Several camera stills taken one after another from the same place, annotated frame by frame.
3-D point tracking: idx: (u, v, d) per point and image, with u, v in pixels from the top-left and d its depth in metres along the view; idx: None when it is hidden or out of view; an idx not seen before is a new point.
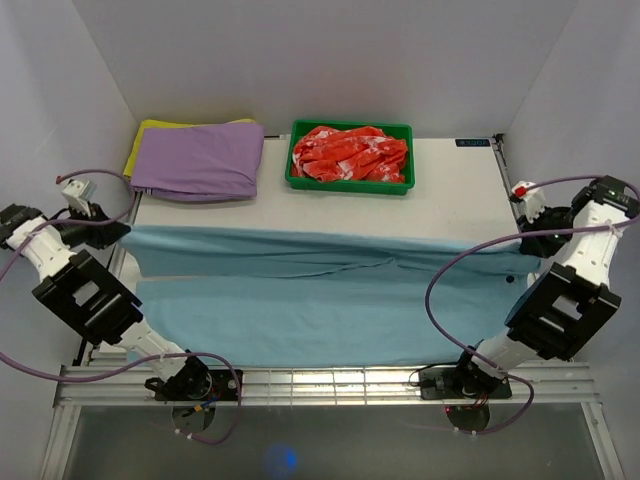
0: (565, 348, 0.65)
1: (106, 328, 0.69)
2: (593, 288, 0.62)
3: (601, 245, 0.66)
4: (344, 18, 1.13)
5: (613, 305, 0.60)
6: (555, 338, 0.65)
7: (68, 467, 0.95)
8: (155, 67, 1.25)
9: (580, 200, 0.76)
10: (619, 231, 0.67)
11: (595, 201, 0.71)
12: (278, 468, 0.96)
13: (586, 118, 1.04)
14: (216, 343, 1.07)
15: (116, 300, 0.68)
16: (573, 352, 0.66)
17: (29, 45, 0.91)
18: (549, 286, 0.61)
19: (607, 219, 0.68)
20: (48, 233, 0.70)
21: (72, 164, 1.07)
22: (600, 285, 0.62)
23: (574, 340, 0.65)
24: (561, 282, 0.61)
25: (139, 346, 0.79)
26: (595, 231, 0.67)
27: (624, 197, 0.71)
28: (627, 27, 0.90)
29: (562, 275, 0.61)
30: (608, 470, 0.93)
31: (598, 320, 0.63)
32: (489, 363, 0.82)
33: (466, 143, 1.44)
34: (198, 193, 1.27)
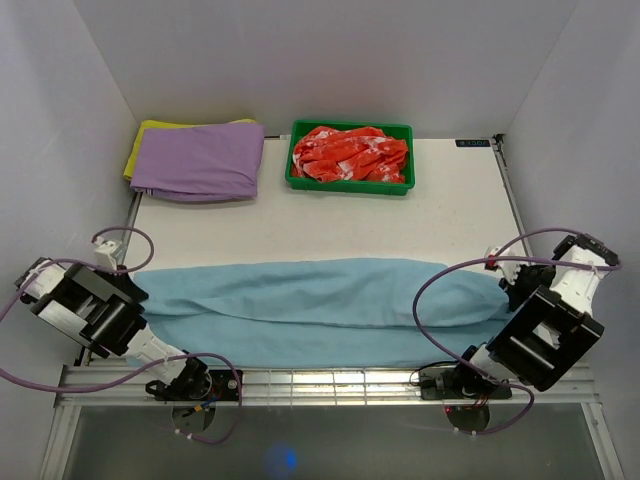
0: (544, 378, 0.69)
1: (108, 338, 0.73)
2: (577, 316, 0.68)
3: (583, 282, 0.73)
4: (343, 18, 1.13)
5: (596, 333, 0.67)
6: (537, 363, 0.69)
7: (68, 467, 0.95)
8: (156, 68, 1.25)
9: (562, 249, 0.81)
10: (600, 273, 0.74)
11: (579, 246, 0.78)
12: (278, 468, 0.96)
13: (586, 119, 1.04)
14: (216, 344, 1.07)
15: (115, 307, 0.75)
16: (551, 383, 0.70)
17: (30, 44, 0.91)
18: (537, 308, 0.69)
19: (590, 261, 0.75)
20: (56, 269, 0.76)
21: (73, 164, 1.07)
22: (583, 313, 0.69)
23: (554, 369, 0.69)
24: (548, 305, 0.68)
25: (144, 354, 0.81)
26: (579, 268, 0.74)
27: (602, 246, 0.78)
28: (627, 26, 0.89)
29: (548, 298, 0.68)
30: (609, 470, 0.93)
31: (581, 347, 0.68)
32: (483, 371, 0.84)
33: (466, 143, 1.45)
34: (199, 193, 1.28)
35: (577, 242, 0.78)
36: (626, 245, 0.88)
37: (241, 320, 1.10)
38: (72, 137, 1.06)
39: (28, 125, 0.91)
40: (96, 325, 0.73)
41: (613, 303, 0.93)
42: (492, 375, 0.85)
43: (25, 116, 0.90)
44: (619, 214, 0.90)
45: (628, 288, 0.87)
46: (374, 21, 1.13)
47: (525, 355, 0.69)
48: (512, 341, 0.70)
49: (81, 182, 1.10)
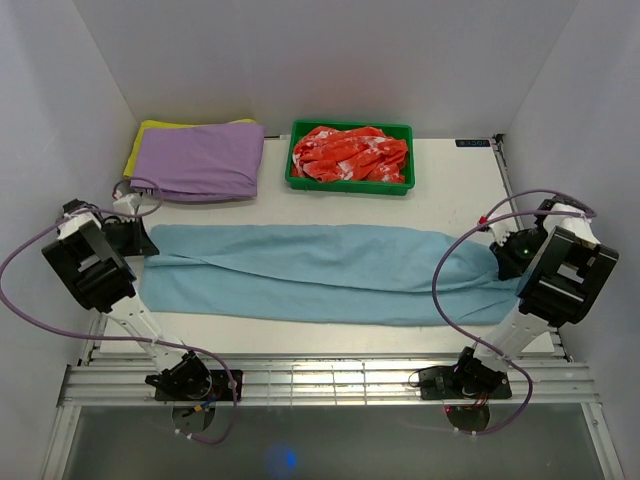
0: (578, 309, 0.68)
1: (97, 294, 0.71)
2: (592, 247, 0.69)
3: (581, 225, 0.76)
4: (343, 19, 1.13)
5: (613, 256, 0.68)
6: (570, 298, 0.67)
7: (67, 468, 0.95)
8: (156, 68, 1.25)
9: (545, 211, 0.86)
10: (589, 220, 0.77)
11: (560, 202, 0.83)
12: (278, 468, 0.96)
13: (585, 118, 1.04)
14: (220, 294, 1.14)
15: (111, 268, 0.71)
16: (584, 313, 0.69)
17: (30, 46, 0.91)
18: (559, 246, 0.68)
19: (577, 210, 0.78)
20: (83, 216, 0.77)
21: (73, 164, 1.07)
22: (596, 245, 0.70)
23: (586, 301, 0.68)
24: (568, 241, 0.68)
25: (130, 322, 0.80)
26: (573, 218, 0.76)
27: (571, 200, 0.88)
28: (627, 27, 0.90)
29: (566, 235, 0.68)
30: (609, 470, 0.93)
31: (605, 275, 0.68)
32: (496, 351, 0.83)
33: (466, 143, 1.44)
34: (198, 193, 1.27)
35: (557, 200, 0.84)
36: (626, 245, 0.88)
37: (246, 275, 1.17)
38: (72, 136, 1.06)
39: (28, 123, 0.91)
40: (89, 282, 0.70)
41: (613, 301, 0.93)
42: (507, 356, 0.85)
43: (25, 116, 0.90)
44: (619, 214, 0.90)
45: (628, 286, 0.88)
46: (373, 22, 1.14)
47: (558, 293, 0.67)
48: (543, 282, 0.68)
49: (81, 182, 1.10)
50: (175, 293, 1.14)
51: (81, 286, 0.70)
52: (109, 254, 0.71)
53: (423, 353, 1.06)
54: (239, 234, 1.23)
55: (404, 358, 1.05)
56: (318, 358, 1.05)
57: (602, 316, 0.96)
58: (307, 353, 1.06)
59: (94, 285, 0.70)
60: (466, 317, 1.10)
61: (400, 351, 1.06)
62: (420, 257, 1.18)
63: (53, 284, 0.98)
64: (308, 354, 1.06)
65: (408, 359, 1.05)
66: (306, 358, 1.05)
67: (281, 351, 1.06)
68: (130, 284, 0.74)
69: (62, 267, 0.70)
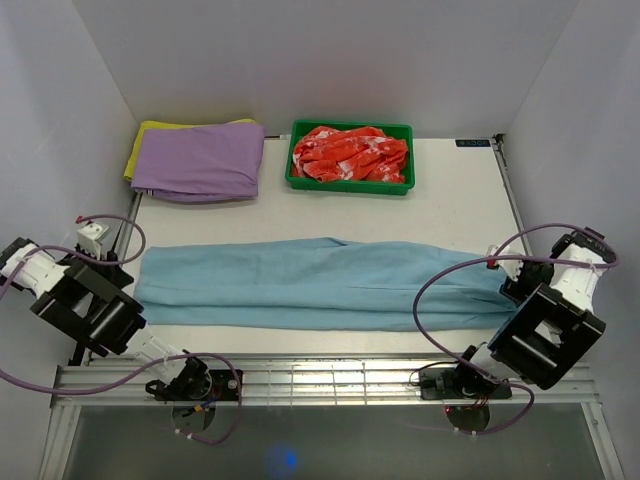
0: (548, 374, 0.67)
1: (107, 339, 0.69)
2: (579, 313, 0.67)
3: (583, 278, 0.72)
4: (343, 19, 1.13)
5: (598, 330, 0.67)
6: (542, 361, 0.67)
7: (68, 468, 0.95)
8: (155, 68, 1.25)
9: (560, 247, 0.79)
10: (599, 271, 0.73)
11: (576, 244, 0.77)
12: (278, 468, 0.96)
13: (585, 119, 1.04)
14: (214, 314, 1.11)
15: (120, 303, 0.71)
16: (555, 380, 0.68)
17: (28, 47, 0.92)
18: (539, 305, 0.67)
19: (588, 258, 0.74)
20: (41, 256, 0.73)
21: (71, 164, 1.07)
22: (585, 310, 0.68)
23: (558, 366, 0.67)
24: (551, 302, 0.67)
25: (143, 353, 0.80)
26: (577, 267, 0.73)
27: (600, 245, 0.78)
28: (627, 27, 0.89)
29: (551, 296, 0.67)
30: (609, 470, 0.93)
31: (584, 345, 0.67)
32: (484, 372, 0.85)
33: (466, 143, 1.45)
34: (199, 193, 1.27)
35: (575, 240, 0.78)
36: (626, 246, 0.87)
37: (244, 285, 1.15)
38: (72, 137, 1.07)
39: (25, 126, 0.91)
40: (97, 327, 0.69)
41: (613, 302, 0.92)
42: (494, 375, 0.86)
43: (23, 118, 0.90)
44: (619, 213, 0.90)
45: (628, 287, 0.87)
46: (373, 22, 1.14)
47: (530, 353, 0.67)
48: (516, 339, 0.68)
49: (79, 182, 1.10)
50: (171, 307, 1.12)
51: (90, 336, 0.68)
52: (113, 291, 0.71)
53: (421, 353, 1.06)
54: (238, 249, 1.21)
55: (404, 358, 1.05)
56: (318, 358, 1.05)
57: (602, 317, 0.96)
58: (307, 353, 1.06)
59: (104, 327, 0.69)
60: (468, 320, 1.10)
61: (399, 351, 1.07)
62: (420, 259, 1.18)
63: None
64: (307, 354, 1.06)
65: (407, 359, 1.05)
66: (306, 358, 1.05)
67: (281, 351, 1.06)
68: (139, 315, 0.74)
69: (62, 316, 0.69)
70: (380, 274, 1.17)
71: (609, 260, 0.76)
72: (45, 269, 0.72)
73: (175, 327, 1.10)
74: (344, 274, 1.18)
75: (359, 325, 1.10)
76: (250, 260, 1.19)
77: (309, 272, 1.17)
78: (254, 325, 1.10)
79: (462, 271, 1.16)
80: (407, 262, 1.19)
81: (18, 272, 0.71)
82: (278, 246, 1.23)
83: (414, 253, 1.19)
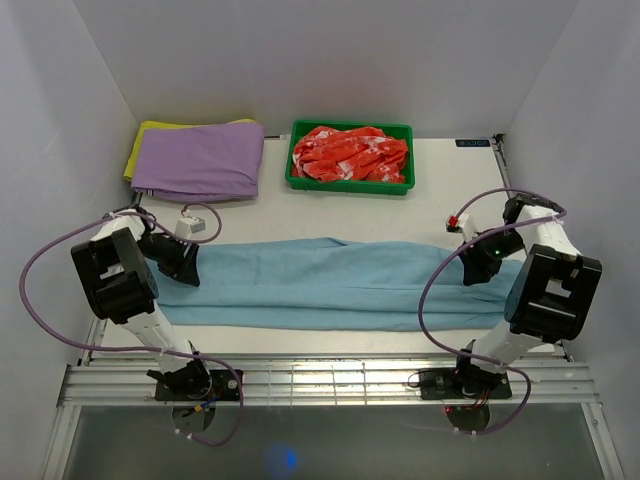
0: (571, 326, 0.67)
1: (109, 302, 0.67)
2: (573, 260, 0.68)
3: (556, 229, 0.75)
4: (343, 18, 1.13)
5: (596, 268, 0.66)
6: (561, 314, 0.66)
7: (67, 468, 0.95)
8: (156, 67, 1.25)
9: (514, 210, 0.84)
10: (560, 220, 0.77)
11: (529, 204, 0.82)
12: (278, 468, 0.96)
13: (584, 118, 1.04)
14: (213, 314, 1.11)
15: (133, 283, 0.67)
16: (580, 327, 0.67)
17: (32, 48, 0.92)
18: (539, 265, 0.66)
19: (546, 212, 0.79)
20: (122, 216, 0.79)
21: (74, 164, 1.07)
22: (577, 257, 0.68)
23: (577, 315, 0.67)
24: (549, 259, 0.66)
25: (144, 334, 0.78)
26: (545, 222, 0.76)
27: (543, 200, 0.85)
28: (627, 27, 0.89)
29: (546, 253, 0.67)
30: (609, 471, 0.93)
31: (589, 289, 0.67)
32: (493, 360, 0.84)
33: (466, 143, 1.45)
34: (199, 193, 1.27)
35: (525, 201, 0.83)
36: (628, 245, 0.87)
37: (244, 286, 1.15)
38: (74, 136, 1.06)
39: (28, 125, 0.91)
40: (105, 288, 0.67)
41: (612, 302, 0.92)
42: (504, 364, 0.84)
43: (26, 117, 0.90)
44: (619, 213, 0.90)
45: (629, 286, 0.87)
46: (374, 21, 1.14)
47: (548, 312, 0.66)
48: (533, 303, 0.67)
49: (82, 181, 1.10)
50: (170, 307, 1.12)
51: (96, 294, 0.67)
52: (134, 266, 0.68)
53: (422, 353, 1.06)
54: (238, 250, 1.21)
55: (404, 358, 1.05)
56: (318, 358, 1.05)
57: (602, 316, 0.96)
58: (306, 353, 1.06)
59: (109, 298, 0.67)
60: (468, 321, 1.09)
61: (400, 351, 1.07)
62: (420, 259, 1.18)
63: (55, 285, 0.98)
64: (308, 354, 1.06)
65: (408, 359, 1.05)
66: (306, 358, 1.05)
67: (281, 351, 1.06)
68: (149, 302, 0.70)
69: (87, 269, 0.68)
70: (380, 273, 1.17)
71: (558, 210, 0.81)
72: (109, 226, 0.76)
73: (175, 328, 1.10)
74: (345, 274, 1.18)
75: (359, 325, 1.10)
76: (250, 260, 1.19)
77: (309, 272, 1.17)
78: (254, 325, 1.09)
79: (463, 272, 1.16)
80: (408, 261, 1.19)
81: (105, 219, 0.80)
82: (278, 246, 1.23)
83: (415, 253, 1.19)
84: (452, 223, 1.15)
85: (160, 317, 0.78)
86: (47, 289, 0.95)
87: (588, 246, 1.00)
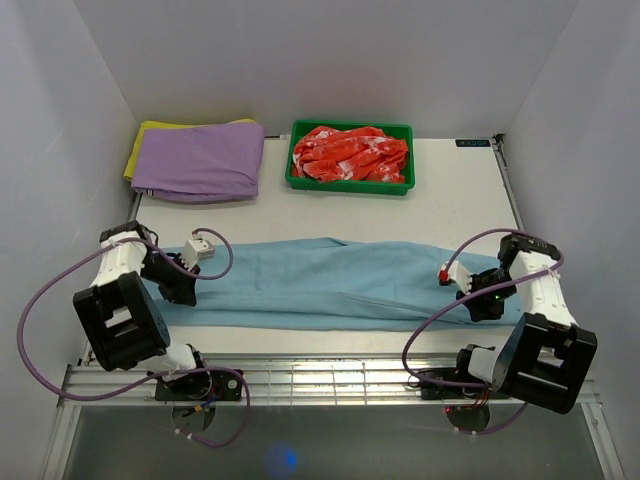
0: (564, 398, 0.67)
1: (121, 354, 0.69)
2: (566, 330, 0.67)
3: (551, 288, 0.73)
4: (344, 18, 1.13)
5: (592, 343, 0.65)
6: (550, 386, 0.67)
7: (68, 468, 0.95)
8: (156, 67, 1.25)
9: (510, 255, 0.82)
10: (556, 273, 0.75)
11: (524, 250, 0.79)
12: (278, 468, 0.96)
13: (585, 118, 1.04)
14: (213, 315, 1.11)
15: (144, 336, 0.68)
16: (573, 399, 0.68)
17: (32, 47, 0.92)
18: (530, 339, 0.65)
19: (542, 265, 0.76)
20: (125, 248, 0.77)
21: (74, 164, 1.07)
22: (571, 326, 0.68)
23: (569, 388, 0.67)
24: (542, 330, 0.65)
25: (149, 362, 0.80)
26: (540, 277, 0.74)
27: (541, 242, 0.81)
28: (628, 27, 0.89)
29: (540, 324, 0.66)
30: (609, 470, 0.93)
31: (582, 361, 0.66)
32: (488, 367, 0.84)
33: (466, 143, 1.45)
34: (199, 193, 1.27)
35: (520, 244, 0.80)
36: (628, 246, 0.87)
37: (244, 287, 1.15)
38: (74, 136, 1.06)
39: (29, 125, 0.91)
40: (117, 343, 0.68)
41: (612, 303, 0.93)
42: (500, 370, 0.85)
43: (27, 118, 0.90)
44: (619, 213, 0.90)
45: (629, 287, 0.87)
46: (374, 21, 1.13)
47: (537, 383, 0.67)
48: (521, 374, 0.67)
49: (82, 182, 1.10)
50: (170, 307, 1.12)
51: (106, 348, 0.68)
52: (142, 319, 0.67)
53: (422, 353, 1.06)
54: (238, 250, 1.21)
55: (404, 358, 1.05)
56: (318, 358, 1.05)
57: (601, 317, 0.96)
58: (306, 353, 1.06)
59: (119, 350, 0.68)
60: (467, 322, 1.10)
61: (399, 351, 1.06)
62: (421, 260, 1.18)
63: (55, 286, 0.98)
64: (307, 354, 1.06)
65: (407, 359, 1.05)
66: (306, 358, 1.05)
67: (281, 351, 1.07)
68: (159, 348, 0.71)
69: (91, 319, 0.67)
70: (380, 273, 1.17)
71: (556, 255, 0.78)
72: (114, 265, 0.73)
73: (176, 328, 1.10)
74: (345, 274, 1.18)
75: (359, 325, 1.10)
76: (249, 260, 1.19)
77: (309, 272, 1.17)
78: (254, 325, 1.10)
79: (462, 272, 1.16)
80: (408, 262, 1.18)
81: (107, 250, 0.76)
82: (278, 246, 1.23)
83: (415, 253, 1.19)
84: (443, 277, 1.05)
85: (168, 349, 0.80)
86: (47, 291, 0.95)
87: (588, 246, 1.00)
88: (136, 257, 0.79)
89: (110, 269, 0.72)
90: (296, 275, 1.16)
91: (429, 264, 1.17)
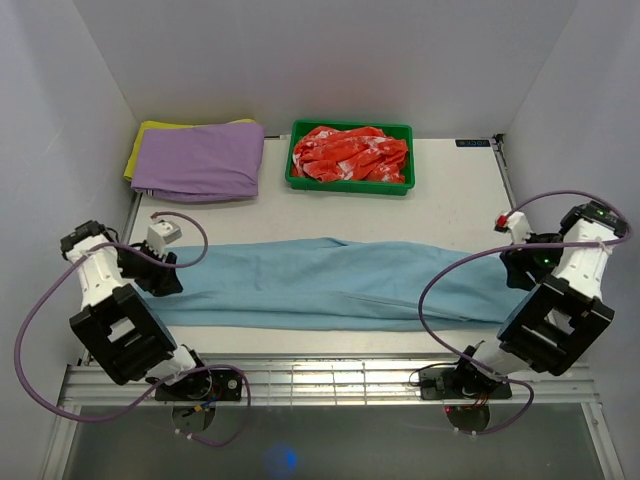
0: (559, 361, 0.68)
1: (131, 364, 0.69)
2: (587, 301, 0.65)
3: (593, 261, 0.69)
4: (343, 18, 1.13)
5: (608, 317, 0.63)
6: (550, 349, 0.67)
7: (68, 468, 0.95)
8: (156, 67, 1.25)
9: (569, 222, 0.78)
10: (609, 249, 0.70)
11: (586, 218, 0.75)
12: (278, 468, 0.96)
13: (584, 119, 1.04)
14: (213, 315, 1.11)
15: (152, 342, 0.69)
16: (567, 365, 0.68)
17: (32, 48, 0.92)
18: (542, 298, 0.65)
19: (597, 236, 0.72)
20: (102, 255, 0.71)
21: (74, 164, 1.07)
22: (593, 298, 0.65)
23: (568, 353, 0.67)
24: (558, 293, 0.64)
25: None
26: (586, 247, 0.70)
27: (611, 217, 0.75)
28: (628, 27, 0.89)
29: (558, 286, 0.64)
30: (609, 470, 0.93)
31: (592, 332, 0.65)
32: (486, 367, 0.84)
33: (466, 143, 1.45)
34: (200, 193, 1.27)
35: (585, 212, 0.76)
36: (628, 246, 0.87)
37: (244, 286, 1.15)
38: (74, 136, 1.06)
39: (29, 125, 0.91)
40: (127, 354, 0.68)
41: (612, 304, 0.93)
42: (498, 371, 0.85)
43: (26, 118, 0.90)
44: (619, 213, 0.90)
45: (629, 287, 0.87)
46: (374, 21, 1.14)
47: (537, 340, 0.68)
48: (525, 329, 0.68)
49: (82, 182, 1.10)
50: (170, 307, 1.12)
51: (117, 363, 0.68)
52: (148, 329, 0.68)
53: (422, 353, 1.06)
54: (238, 250, 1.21)
55: (404, 359, 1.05)
56: (318, 358, 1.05)
57: None
58: (306, 353, 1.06)
59: (129, 361, 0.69)
60: (467, 323, 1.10)
61: (399, 351, 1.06)
62: (421, 260, 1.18)
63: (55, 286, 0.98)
64: (307, 354, 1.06)
65: (407, 359, 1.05)
66: (306, 358, 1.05)
67: (281, 351, 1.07)
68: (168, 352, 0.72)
69: (96, 343, 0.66)
70: (380, 273, 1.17)
71: (620, 233, 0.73)
72: (99, 278, 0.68)
73: (176, 328, 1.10)
74: (345, 274, 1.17)
75: (359, 325, 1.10)
76: (249, 260, 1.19)
77: (309, 272, 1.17)
78: (255, 325, 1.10)
79: (463, 273, 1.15)
80: (408, 262, 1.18)
81: (81, 264, 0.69)
82: (278, 246, 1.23)
83: (415, 253, 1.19)
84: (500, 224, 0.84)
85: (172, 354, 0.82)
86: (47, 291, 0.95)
87: None
88: (115, 262, 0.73)
89: (96, 284, 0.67)
90: (296, 275, 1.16)
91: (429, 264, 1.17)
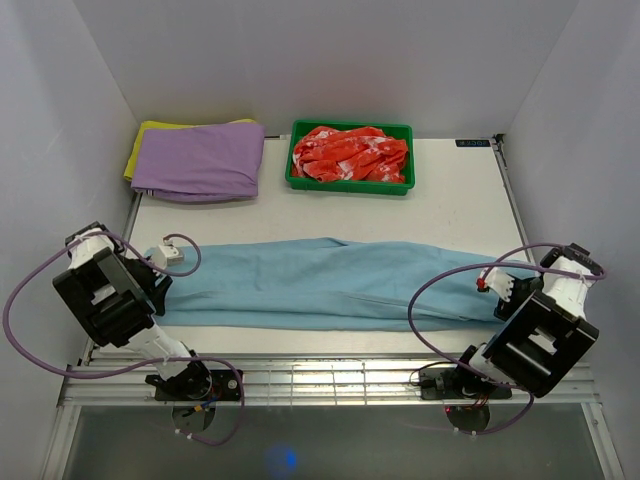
0: (542, 381, 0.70)
1: (111, 330, 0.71)
2: (572, 320, 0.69)
3: (575, 288, 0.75)
4: (344, 17, 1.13)
5: (591, 337, 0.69)
6: (535, 368, 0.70)
7: (68, 469, 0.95)
8: (156, 67, 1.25)
9: (548, 261, 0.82)
10: (588, 282, 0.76)
11: (565, 256, 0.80)
12: (278, 468, 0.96)
13: (584, 118, 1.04)
14: (213, 316, 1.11)
15: (129, 304, 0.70)
16: (549, 385, 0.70)
17: (32, 48, 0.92)
18: (529, 312, 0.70)
19: (578, 269, 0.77)
20: (96, 239, 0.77)
21: (74, 163, 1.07)
22: (578, 318, 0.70)
23: (550, 372, 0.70)
24: (543, 308, 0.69)
25: (146, 349, 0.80)
26: (568, 277, 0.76)
27: (588, 257, 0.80)
28: (628, 27, 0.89)
29: (542, 301, 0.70)
30: (609, 471, 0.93)
31: (576, 351, 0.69)
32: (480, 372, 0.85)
33: (466, 143, 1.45)
34: (199, 193, 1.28)
35: (563, 253, 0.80)
36: (628, 246, 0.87)
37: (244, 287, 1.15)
38: (74, 136, 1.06)
39: (28, 125, 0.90)
40: (104, 317, 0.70)
41: (612, 303, 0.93)
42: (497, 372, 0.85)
43: (26, 119, 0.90)
44: (619, 213, 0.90)
45: (628, 287, 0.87)
46: (374, 20, 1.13)
47: (522, 360, 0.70)
48: (510, 346, 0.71)
49: (82, 181, 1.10)
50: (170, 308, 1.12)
51: (95, 325, 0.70)
52: (126, 286, 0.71)
53: (422, 353, 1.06)
54: (238, 250, 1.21)
55: (404, 358, 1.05)
56: (318, 358, 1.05)
57: (601, 317, 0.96)
58: (306, 353, 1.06)
59: (109, 324, 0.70)
60: (468, 323, 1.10)
61: (400, 351, 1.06)
62: (420, 260, 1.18)
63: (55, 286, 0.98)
64: (308, 354, 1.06)
65: (407, 359, 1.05)
66: (306, 358, 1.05)
67: (281, 351, 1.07)
68: (148, 317, 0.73)
69: (75, 298, 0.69)
70: (380, 273, 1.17)
71: (597, 272, 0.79)
72: (87, 252, 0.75)
73: (175, 329, 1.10)
74: (345, 274, 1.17)
75: (359, 325, 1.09)
76: (249, 260, 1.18)
77: (309, 272, 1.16)
78: (254, 325, 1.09)
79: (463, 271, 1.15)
80: (408, 262, 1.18)
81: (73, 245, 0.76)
82: (278, 246, 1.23)
83: (415, 253, 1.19)
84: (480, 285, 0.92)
85: (161, 329, 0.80)
86: (47, 291, 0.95)
87: (590, 247, 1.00)
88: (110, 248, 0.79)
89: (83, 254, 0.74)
90: (295, 275, 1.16)
91: (429, 264, 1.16)
